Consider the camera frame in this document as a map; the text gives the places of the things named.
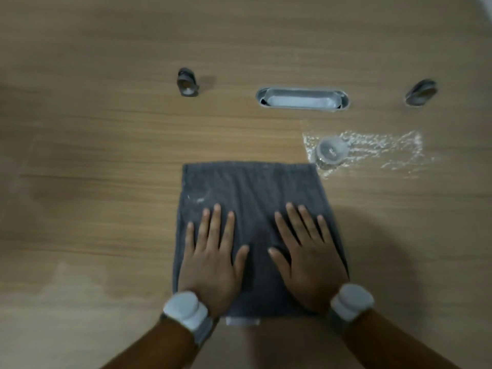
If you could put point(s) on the person's left hand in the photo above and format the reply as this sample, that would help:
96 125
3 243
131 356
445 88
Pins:
209 272

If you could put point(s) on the person's right hand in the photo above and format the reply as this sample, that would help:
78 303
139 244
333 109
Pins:
315 272

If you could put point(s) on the grey cloth towel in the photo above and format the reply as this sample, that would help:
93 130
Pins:
250 188

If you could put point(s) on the clear plastic shaker jar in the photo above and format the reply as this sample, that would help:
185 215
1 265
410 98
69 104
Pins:
331 151

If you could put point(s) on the white wrist tracker grey band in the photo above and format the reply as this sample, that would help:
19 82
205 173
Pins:
184 305
351 299

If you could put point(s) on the spilled white powder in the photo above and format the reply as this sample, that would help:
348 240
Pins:
384 144

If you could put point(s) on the metal partition clamp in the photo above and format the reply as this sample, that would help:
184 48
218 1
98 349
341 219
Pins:
187 84
421 92

